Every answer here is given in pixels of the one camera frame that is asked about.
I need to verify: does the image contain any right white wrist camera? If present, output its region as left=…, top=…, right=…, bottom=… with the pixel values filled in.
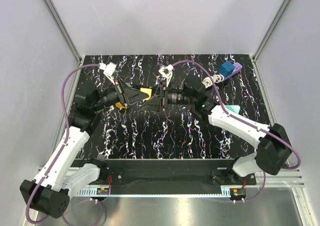
left=158, top=64, right=173, bottom=86

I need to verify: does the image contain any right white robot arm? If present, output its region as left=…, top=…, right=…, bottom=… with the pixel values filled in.
left=142, top=76, right=292, bottom=185

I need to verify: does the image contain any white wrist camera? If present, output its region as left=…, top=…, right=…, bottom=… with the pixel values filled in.
left=158, top=64, right=173, bottom=86
left=99, top=62, right=117, bottom=85

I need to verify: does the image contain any yellow cube adapter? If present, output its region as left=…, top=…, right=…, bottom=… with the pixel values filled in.
left=115, top=102, right=128, bottom=110

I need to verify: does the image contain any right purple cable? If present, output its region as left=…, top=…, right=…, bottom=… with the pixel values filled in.
left=171, top=60, right=302, bottom=171

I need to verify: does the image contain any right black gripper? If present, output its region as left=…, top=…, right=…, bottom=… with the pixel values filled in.
left=140, top=81, right=195, bottom=113

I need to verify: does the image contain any white coiled cable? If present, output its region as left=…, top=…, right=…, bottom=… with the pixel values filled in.
left=201, top=74, right=225, bottom=87

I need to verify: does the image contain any purple power strip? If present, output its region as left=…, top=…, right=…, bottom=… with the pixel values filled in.
left=224, top=62, right=243, bottom=81

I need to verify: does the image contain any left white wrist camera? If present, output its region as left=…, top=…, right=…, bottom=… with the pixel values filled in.
left=99, top=62, right=117, bottom=85

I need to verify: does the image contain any small yellow plug adapter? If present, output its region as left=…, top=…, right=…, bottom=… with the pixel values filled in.
left=140, top=87, right=152, bottom=100

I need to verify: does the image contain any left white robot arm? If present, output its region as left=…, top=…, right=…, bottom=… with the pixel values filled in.
left=19, top=80, right=151, bottom=224

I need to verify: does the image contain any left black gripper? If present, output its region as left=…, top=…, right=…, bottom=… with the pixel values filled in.
left=92, top=78, right=149, bottom=112

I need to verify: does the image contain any teal triangular power strip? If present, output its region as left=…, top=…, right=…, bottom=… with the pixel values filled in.
left=225, top=105, right=241, bottom=114

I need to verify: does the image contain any blue cube socket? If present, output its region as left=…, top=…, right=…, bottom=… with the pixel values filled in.
left=219, top=61, right=235, bottom=77

